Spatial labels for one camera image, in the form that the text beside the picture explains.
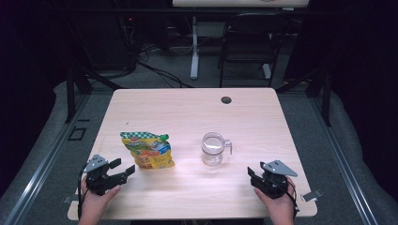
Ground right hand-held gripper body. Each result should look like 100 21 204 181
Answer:
250 159 299 200

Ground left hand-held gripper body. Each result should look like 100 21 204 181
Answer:
83 154 128 197

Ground yellow seasoning pouch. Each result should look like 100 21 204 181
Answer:
119 131 176 170

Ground clear glass jar with lid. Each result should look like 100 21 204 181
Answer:
201 131 233 167

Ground person's left hand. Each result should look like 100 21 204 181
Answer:
80 177 122 218

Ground person's right hand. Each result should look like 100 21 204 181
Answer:
253 177 297 218

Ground black metal stand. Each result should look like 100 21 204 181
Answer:
64 67 124 125
275 67 332 128

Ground black folding chair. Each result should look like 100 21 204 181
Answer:
218 12 291 89

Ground white desk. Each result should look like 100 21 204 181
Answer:
172 0 310 81

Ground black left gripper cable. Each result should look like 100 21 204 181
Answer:
76 163 89 219

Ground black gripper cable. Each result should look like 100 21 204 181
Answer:
282 180 300 218
76 163 89 219

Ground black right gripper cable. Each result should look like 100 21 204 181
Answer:
282 180 300 218

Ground aluminium floor rail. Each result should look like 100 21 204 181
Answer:
308 93 380 225
0 93 92 225

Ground black floor cables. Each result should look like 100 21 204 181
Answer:
136 60 194 89

